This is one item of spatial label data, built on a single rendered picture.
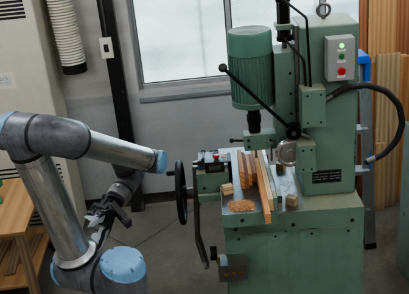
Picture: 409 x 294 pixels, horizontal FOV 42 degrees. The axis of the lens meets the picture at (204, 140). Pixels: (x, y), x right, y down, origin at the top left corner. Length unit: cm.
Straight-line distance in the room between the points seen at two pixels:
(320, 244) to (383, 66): 150
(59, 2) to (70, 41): 23
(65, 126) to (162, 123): 217
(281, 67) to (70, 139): 93
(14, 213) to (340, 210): 175
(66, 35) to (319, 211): 189
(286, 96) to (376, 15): 150
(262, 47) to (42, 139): 94
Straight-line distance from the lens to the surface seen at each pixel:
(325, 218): 227
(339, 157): 227
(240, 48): 209
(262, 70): 212
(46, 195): 173
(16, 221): 304
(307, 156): 214
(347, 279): 247
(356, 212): 228
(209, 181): 222
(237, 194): 216
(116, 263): 187
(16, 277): 324
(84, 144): 158
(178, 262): 336
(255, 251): 231
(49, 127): 155
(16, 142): 160
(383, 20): 357
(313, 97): 206
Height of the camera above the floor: 197
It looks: 24 degrees down
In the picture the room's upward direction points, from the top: 6 degrees counter-clockwise
